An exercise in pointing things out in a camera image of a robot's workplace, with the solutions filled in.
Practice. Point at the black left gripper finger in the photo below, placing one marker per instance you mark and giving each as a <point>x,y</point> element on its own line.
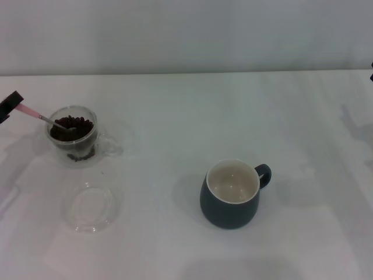
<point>3,119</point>
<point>11,102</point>

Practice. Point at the dark coffee beans heap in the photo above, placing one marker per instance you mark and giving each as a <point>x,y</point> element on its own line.
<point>81,124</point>

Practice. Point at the dark blue ceramic mug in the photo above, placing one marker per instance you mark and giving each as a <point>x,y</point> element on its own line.
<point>227,213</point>

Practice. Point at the clear glass saucer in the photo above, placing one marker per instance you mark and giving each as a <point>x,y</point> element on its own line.
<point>87,224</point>

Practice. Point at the clear double-wall glass cup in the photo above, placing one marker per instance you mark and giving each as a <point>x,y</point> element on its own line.
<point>102,143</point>

